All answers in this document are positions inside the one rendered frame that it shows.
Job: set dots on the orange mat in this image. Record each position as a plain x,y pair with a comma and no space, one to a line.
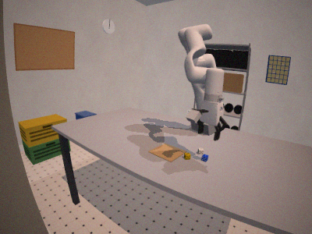
167,152

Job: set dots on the white die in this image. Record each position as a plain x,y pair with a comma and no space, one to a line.
200,151

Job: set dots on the blue die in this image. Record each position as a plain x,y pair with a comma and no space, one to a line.
204,157

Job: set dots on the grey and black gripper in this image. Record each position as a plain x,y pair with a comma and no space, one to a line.
213,117

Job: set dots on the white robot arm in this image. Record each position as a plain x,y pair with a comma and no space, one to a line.
212,79

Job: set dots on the yellow die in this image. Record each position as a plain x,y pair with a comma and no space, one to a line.
187,156

